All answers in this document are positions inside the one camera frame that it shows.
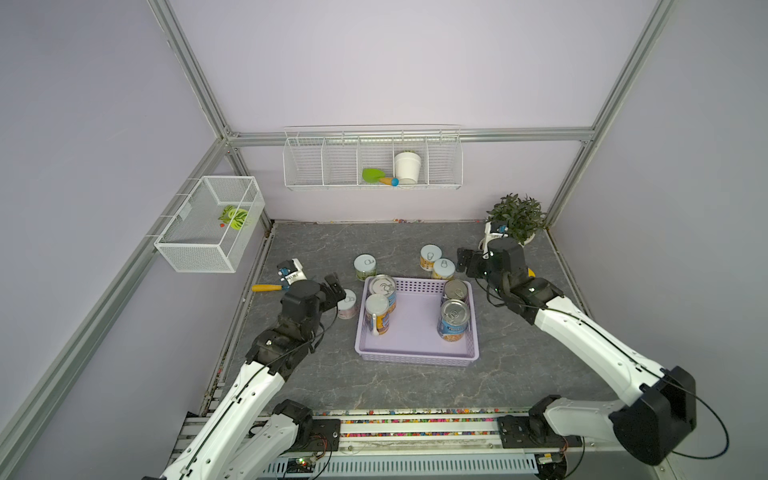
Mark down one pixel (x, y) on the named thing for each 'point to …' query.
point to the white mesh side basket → (214, 227)
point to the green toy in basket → (228, 212)
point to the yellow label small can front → (443, 268)
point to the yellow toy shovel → (531, 273)
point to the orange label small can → (429, 254)
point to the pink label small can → (347, 307)
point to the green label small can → (365, 265)
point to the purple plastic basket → (412, 333)
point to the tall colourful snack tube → (378, 311)
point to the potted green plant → (523, 215)
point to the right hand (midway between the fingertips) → (472, 248)
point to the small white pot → (407, 165)
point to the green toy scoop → (374, 175)
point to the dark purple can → (456, 289)
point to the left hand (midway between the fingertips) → (324, 281)
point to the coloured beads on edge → (419, 421)
